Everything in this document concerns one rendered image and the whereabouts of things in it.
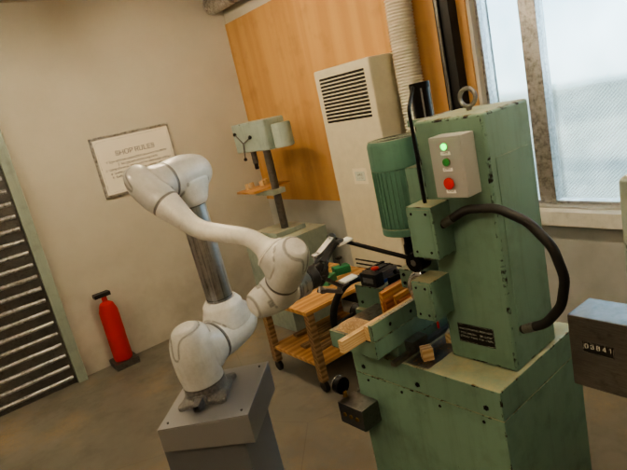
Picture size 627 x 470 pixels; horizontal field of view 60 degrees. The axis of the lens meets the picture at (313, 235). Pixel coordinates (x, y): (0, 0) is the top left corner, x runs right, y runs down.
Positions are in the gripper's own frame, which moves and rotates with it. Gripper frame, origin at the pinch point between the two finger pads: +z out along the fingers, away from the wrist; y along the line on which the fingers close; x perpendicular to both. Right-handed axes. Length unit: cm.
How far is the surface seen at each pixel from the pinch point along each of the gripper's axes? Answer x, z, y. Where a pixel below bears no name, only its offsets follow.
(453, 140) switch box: -47, -3, 43
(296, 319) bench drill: 172, 93, -122
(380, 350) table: -23.2, -13.7, -20.6
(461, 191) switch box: -48, -3, 30
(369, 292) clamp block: 0.3, 7.5, -16.2
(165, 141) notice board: 286, 77, 13
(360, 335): -19.0, -17.1, -15.1
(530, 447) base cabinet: -63, 2, -46
